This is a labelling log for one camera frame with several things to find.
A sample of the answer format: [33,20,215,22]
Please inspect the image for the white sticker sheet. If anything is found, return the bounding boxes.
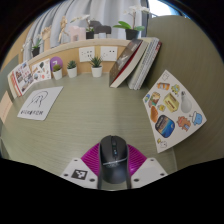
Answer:
[31,58,52,83]

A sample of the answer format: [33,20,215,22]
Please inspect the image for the black cover book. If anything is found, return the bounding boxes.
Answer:
[108,38,149,89]

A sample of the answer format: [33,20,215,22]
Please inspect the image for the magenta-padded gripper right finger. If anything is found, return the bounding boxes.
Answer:
[125,143,168,189]

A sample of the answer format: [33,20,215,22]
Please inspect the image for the grey curtain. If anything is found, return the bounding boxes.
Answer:
[23,0,149,63]

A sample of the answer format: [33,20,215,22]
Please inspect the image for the wooden artist mannequin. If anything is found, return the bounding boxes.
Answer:
[57,15,69,44]

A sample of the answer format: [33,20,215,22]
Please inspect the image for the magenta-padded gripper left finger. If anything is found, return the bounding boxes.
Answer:
[60,142,102,189]

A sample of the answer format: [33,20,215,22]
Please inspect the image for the light wooden back shelf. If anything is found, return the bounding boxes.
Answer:
[28,38,134,78]

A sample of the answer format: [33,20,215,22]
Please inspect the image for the green partition panel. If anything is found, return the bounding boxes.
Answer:
[0,54,19,88]
[146,14,224,171]

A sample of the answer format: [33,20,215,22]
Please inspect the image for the black computer mouse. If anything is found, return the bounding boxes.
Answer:
[97,134,130,184]

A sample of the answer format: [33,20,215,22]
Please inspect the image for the dark framed window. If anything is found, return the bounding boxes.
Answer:
[148,0,184,18]

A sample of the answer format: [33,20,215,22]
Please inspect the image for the wooden hand model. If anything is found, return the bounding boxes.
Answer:
[40,25,53,51]

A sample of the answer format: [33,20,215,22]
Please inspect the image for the white printed mouse pad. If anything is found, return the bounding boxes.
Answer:
[16,86,64,122]

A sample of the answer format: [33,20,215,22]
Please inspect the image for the white books stack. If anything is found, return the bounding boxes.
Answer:
[127,37,163,91]

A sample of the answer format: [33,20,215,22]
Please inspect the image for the small potted succulent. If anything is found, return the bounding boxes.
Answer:
[66,59,78,79]
[89,55,104,79]
[52,64,64,81]

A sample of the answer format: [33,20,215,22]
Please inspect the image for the red and white magazine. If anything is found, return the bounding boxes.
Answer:
[9,60,35,98]

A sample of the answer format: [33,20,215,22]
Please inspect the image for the white wall socket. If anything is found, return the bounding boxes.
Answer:
[78,46,96,63]
[99,45,119,62]

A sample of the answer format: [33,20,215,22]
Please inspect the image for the white orchid in black pot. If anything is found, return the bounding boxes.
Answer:
[69,13,96,40]
[30,34,44,58]
[112,4,152,41]

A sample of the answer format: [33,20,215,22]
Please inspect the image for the colourful sticker card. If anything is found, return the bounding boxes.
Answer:
[142,69,208,154]

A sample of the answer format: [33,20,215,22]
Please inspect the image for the black wooden horse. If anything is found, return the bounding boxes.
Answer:
[89,20,113,36]

